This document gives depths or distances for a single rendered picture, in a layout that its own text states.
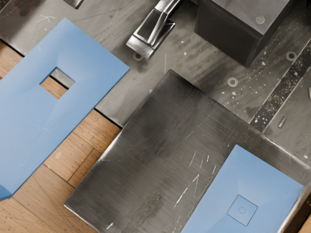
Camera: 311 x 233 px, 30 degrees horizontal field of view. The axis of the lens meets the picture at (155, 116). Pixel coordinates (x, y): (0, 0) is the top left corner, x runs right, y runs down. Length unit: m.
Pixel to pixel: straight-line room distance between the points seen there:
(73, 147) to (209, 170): 0.13
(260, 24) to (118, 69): 0.13
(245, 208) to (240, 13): 0.17
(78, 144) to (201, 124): 0.12
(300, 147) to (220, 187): 0.09
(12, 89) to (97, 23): 0.15
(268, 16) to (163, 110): 0.13
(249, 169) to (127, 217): 0.12
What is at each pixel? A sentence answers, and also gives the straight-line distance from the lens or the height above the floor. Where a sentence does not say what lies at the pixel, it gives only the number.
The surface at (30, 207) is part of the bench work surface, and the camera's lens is 0.55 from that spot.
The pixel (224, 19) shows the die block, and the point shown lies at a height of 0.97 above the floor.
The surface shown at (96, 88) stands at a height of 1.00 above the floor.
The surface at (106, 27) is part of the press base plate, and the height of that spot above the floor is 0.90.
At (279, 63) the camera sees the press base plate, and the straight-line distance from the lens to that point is 0.58.
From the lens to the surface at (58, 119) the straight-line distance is 0.46.
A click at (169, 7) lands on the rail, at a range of 0.49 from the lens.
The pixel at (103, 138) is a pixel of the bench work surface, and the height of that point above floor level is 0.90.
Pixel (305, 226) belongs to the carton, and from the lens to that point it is 0.54.
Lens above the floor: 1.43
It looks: 75 degrees down
